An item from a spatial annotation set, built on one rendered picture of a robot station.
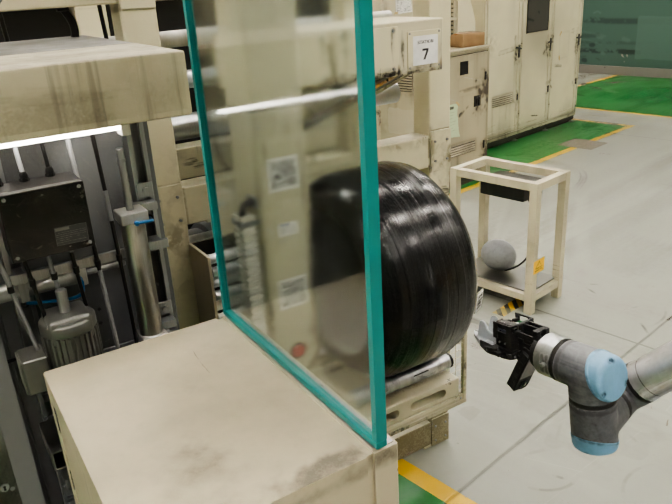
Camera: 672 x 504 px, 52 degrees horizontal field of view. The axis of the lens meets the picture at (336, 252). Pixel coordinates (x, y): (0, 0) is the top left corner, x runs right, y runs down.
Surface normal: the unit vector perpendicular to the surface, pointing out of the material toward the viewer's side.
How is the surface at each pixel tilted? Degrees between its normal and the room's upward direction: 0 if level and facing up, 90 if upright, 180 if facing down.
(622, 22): 90
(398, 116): 90
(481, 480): 0
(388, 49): 90
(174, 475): 0
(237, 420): 0
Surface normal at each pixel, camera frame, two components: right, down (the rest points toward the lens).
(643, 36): -0.73, 0.29
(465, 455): -0.06, -0.93
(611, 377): 0.51, 0.09
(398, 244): 0.16, -0.24
